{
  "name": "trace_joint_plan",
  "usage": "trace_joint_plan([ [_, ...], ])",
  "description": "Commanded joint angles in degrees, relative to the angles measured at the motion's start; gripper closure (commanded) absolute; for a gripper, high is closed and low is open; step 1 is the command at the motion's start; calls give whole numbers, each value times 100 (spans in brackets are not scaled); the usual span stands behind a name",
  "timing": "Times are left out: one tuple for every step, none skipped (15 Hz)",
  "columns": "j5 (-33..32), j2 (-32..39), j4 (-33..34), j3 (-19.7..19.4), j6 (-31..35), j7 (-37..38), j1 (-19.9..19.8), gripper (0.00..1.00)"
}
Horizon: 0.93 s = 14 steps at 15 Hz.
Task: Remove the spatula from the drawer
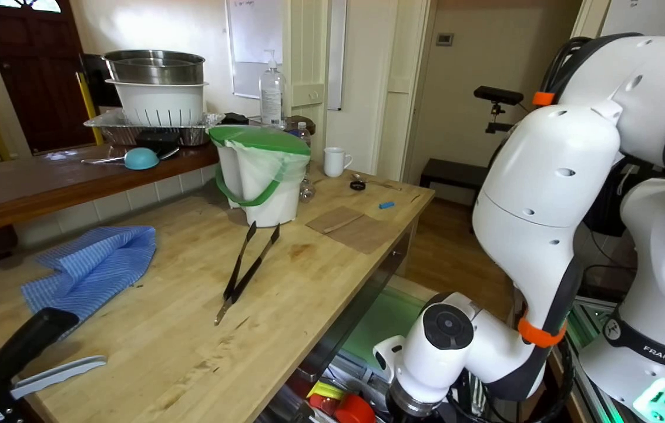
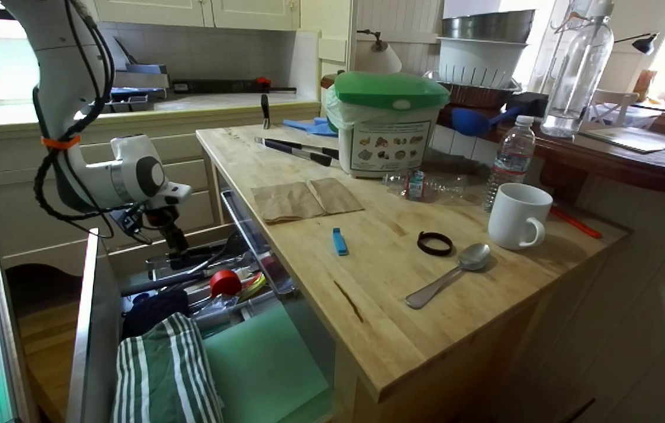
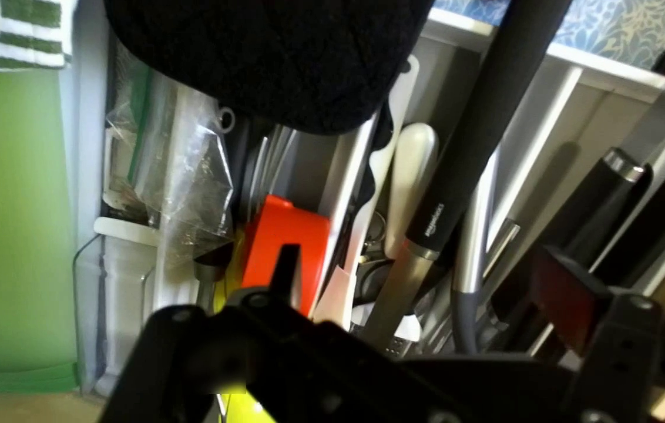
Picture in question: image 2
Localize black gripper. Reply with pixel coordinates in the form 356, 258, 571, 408
143, 203, 192, 258

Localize wooden drawer with steel front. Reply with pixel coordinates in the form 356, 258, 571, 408
65, 185, 340, 423

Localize green drawer mat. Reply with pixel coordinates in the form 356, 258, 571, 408
202, 299, 336, 423

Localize red measuring cup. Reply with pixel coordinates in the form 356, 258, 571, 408
208, 265, 245, 299

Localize dark blue cloth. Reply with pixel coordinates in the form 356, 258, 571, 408
121, 288, 192, 341

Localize brown paper napkin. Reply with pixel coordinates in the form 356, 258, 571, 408
251, 180, 327, 225
309, 176, 366, 218

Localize green white striped towel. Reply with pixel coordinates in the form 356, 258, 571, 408
111, 311, 226, 423

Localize black kitchen tongs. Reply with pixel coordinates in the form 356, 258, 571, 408
262, 136, 344, 169

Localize black bottle with red cap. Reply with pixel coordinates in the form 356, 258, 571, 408
253, 73, 276, 133

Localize small blue lighter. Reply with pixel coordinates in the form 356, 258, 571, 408
330, 225, 353, 258

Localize white bin with green lid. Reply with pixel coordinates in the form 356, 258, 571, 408
322, 68, 454, 182

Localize small glass jar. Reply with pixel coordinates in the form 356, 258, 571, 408
404, 167, 428, 203

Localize white shade desk lamp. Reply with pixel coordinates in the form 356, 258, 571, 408
356, 26, 404, 79

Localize metal spoon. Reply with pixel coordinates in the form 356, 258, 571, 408
404, 241, 497, 312

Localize white ceramic mug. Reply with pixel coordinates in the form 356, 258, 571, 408
486, 182, 557, 255

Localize white dish rack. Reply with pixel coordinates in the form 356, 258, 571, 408
436, 36, 533, 94

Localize small plastic water bottle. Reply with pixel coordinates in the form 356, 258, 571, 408
490, 113, 540, 209

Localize large metal bowl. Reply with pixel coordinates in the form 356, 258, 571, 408
437, 7, 538, 44

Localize orange pen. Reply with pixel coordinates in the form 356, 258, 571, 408
549, 205, 606, 243

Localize tall clear glass bottle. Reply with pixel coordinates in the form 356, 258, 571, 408
538, 0, 619, 143

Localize dark wooden bar counter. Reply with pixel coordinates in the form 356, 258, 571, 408
531, 116, 665, 201

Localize black desk lamp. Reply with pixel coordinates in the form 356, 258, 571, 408
612, 29, 660, 59

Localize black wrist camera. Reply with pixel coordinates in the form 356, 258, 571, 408
111, 205, 151, 241

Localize orange cable strap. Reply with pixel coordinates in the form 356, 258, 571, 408
41, 133, 85, 153

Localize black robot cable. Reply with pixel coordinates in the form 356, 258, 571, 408
31, 0, 121, 231

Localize white wall cabinet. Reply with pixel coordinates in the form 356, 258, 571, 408
89, 0, 303, 36

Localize black hair tie ring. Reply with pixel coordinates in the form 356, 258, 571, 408
413, 229, 459, 258

